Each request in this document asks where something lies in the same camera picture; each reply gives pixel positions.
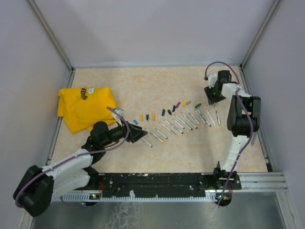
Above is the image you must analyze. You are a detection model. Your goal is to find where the blue eraser-cap white marker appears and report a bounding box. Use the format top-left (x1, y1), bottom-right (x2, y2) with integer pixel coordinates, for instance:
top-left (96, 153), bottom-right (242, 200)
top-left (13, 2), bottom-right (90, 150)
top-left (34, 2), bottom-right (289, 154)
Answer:
top-left (155, 128), bottom-right (168, 139)

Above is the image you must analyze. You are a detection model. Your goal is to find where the dark green capped marker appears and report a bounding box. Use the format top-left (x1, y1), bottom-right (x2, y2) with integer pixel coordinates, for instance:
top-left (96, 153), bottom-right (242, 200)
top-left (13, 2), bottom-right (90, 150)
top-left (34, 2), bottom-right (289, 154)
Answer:
top-left (197, 110), bottom-right (211, 127)

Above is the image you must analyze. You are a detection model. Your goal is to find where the lime green capped marker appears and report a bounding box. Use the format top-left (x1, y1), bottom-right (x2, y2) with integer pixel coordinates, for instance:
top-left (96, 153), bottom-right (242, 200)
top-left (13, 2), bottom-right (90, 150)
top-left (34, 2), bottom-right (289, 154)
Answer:
top-left (214, 105), bottom-right (221, 126)

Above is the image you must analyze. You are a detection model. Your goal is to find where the yellow capped clear pen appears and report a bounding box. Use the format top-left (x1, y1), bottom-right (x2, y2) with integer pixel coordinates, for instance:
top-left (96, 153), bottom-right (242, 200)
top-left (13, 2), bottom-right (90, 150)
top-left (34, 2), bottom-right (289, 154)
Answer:
top-left (159, 122), bottom-right (178, 137)

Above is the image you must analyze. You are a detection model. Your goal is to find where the pink capped white marker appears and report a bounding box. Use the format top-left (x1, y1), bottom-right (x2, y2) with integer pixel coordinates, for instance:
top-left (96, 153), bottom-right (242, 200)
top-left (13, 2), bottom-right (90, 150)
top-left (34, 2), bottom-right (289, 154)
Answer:
top-left (206, 110), bottom-right (216, 125)

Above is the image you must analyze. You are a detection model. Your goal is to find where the yellow capped slim marker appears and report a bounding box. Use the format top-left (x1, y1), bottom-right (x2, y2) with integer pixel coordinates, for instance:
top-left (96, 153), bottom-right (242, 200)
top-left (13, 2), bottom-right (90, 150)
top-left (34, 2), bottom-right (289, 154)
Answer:
top-left (186, 108), bottom-right (201, 125)

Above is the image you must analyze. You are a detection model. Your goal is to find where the magenta capped white marker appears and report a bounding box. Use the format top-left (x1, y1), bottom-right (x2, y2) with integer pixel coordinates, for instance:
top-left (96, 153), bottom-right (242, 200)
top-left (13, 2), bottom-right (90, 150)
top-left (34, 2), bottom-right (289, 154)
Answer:
top-left (181, 112), bottom-right (198, 129)

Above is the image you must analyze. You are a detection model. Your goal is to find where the dark blue capped marker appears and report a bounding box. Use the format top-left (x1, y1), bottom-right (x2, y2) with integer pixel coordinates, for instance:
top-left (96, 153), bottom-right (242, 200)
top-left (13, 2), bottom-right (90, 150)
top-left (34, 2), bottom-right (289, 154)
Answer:
top-left (164, 119), bottom-right (184, 134)

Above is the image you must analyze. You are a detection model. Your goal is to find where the black eraser-cap white marker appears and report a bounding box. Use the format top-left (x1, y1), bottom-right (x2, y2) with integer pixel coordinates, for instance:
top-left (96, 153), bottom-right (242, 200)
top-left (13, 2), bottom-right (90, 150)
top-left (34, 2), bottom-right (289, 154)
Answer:
top-left (173, 119), bottom-right (185, 129)

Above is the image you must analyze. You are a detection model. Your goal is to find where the navy capped white marker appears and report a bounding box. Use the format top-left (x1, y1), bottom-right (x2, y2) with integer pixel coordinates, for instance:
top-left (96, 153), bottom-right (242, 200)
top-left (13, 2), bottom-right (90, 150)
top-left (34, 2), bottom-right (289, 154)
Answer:
top-left (175, 114), bottom-right (193, 130)

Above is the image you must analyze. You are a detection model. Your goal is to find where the purple grey marker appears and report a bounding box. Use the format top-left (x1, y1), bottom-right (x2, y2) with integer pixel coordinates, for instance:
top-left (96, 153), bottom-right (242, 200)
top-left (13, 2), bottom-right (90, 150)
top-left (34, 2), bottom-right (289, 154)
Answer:
top-left (251, 134), bottom-right (256, 146)

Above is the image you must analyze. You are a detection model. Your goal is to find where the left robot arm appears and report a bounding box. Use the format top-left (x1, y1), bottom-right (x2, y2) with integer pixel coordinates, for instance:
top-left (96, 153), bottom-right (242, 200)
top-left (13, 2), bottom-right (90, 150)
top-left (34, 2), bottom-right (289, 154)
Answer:
top-left (13, 122), bottom-right (148, 217)

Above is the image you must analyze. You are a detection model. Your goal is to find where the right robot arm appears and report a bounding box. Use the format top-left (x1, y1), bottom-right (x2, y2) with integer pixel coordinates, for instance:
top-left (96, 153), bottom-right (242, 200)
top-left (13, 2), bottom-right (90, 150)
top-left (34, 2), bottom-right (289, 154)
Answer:
top-left (204, 70), bottom-right (261, 172)

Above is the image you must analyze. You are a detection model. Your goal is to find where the yellow t-shirt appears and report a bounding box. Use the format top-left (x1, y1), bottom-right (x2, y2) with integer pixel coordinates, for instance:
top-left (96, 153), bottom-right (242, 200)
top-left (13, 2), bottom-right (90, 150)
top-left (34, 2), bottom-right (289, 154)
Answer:
top-left (58, 87), bottom-right (117, 134)

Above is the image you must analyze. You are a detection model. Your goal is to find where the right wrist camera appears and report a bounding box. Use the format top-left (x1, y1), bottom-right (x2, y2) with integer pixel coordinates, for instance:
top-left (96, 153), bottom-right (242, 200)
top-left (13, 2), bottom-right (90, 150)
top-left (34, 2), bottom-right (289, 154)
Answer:
top-left (204, 73), bottom-right (218, 88)

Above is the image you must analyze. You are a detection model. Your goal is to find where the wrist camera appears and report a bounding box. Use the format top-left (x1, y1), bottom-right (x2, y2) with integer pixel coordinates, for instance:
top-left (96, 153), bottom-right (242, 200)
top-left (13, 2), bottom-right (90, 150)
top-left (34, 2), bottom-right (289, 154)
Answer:
top-left (204, 73), bottom-right (218, 88)
top-left (112, 108), bottom-right (124, 122)

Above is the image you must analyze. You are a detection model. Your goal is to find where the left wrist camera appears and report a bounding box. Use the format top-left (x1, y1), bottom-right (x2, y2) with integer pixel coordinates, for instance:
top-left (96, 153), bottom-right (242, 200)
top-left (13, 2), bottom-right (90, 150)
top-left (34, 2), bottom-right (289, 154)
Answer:
top-left (112, 108), bottom-right (124, 122)

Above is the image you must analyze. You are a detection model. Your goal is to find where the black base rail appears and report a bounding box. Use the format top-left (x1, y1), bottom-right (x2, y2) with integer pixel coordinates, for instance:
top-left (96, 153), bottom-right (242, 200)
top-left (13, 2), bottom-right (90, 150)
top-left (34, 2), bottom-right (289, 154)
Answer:
top-left (77, 169), bottom-right (241, 198)

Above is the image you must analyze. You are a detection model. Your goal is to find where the white cable duct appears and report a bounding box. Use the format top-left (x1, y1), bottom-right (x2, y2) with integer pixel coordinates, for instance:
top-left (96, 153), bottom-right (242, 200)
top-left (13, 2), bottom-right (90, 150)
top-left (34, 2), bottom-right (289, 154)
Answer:
top-left (51, 192), bottom-right (224, 202)

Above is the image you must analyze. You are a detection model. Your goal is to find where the right corner aluminium post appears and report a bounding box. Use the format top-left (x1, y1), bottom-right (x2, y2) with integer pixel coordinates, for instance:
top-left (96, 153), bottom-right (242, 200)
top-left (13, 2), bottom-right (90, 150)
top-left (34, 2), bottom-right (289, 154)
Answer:
top-left (240, 0), bottom-right (282, 69)

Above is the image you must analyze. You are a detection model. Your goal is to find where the corner aluminium post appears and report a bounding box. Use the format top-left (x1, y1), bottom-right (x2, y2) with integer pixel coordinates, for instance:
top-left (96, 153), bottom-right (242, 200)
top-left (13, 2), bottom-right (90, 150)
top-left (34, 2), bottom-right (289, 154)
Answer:
top-left (26, 0), bottom-right (74, 72)
top-left (240, 0), bottom-right (282, 69)

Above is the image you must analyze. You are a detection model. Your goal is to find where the left corner aluminium post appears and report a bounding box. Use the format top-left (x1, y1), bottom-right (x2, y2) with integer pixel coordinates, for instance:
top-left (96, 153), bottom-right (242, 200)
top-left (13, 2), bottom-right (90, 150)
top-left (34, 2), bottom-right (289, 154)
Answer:
top-left (26, 0), bottom-right (74, 72)

